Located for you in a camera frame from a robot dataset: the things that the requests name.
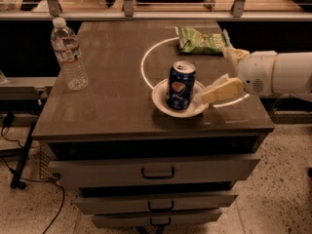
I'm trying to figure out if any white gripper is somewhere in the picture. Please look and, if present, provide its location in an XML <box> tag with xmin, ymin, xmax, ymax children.
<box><xmin>194</xmin><ymin>47</ymin><xmax>277</xmax><ymax>104</ymax></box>

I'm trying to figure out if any blue pepsi can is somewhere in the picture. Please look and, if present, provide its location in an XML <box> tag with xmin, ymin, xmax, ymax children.
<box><xmin>166</xmin><ymin>60</ymin><xmax>196</xmax><ymax>110</ymax></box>

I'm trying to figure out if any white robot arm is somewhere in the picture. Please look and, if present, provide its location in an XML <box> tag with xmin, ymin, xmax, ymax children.
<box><xmin>194</xmin><ymin>47</ymin><xmax>312</xmax><ymax>105</ymax></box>

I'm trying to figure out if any white paper bowl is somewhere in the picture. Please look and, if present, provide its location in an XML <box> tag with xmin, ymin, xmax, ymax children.
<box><xmin>151</xmin><ymin>79</ymin><xmax>209</xmax><ymax>118</ymax></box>

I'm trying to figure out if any green chip bag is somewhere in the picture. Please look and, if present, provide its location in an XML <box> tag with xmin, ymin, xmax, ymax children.
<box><xmin>175</xmin><ymin>26</ymin><xmax>229</xmax><ymax>56</ymax></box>

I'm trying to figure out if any grey drawer cabinet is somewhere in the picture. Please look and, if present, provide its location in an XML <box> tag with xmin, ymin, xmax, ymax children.
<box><xmin>31</xmin><ymin>19</ymin><xmax>275</xmax><ymax>230</ymax></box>

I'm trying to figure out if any top grey drawer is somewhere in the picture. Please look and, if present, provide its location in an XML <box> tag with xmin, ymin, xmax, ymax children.
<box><xmin>49</xmin><ymin>154</ymin><xmax>259</xmax><ymax>188</ymax></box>

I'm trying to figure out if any grey drawer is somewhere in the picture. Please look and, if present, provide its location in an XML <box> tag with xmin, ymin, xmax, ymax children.
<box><xmin>49</xmin><ymin>154</ymin><xmax>259</xmax><ymax>188</ymax></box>
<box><xmin>74</xmin><ymin>191</ymin><xmax>238</xmax><ymax>215</ymax></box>
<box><xmin>92</xmin><ymin>209</ymin><xmax>222</xmax><ymax>228</ymax></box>

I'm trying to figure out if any middle grey drawer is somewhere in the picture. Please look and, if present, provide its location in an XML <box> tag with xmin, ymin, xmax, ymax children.
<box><xmin>74</xmin><ymin>191</ymin><xmax>238</xmax><ymax>215</ymax></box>

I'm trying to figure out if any clear plastic water bottle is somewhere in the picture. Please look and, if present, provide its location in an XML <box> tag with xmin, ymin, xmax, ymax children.
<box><xmin>51</xmin><ymin>18</ymin><xmax>89</xmax><ymax>91</ymax></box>

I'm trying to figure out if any bottom grey drawer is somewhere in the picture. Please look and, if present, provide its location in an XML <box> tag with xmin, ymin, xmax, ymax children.
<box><xmin>92</xmin><ymin>209</ymin><xmax>222</xmax><ymax>228</ymax></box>

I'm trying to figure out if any black stand bar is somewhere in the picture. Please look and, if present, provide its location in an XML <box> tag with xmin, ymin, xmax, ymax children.
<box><xmin>10</xmin><ymin>123</ymin><xmax>35</xmax><ymax>189</ymax></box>

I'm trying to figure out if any black cable on floor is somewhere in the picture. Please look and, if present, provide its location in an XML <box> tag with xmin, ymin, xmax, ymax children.
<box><xmin>0</xmin><ymin>124</ymin><xmax>66</xmax><ymax>234</ymax></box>

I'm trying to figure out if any metal shelf rail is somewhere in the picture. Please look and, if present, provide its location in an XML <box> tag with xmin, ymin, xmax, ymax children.
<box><xmin>0</xmin><ymin>11</ymin><xmax>312</xmax><ymax>21</ymax></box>

